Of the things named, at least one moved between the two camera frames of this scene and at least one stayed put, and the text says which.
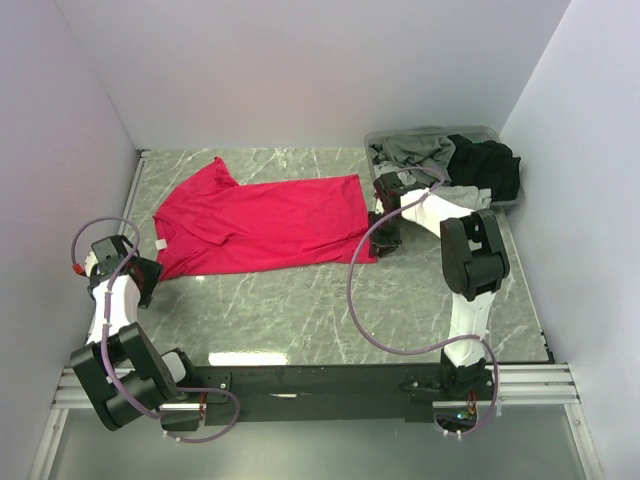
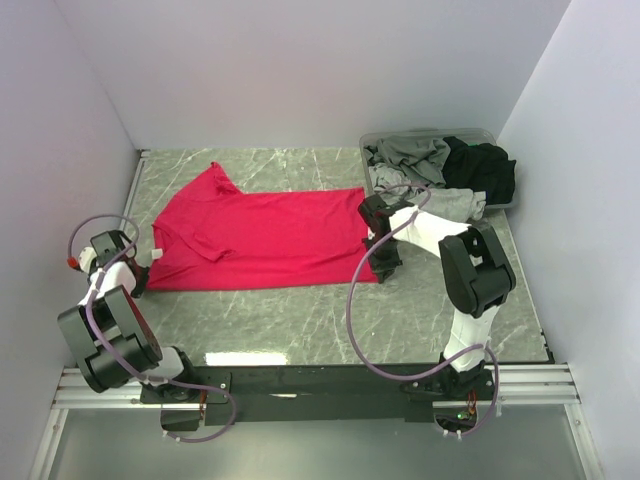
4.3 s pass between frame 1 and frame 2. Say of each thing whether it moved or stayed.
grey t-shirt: stayed
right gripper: moved
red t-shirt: moved
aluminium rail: stayed
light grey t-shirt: stayed
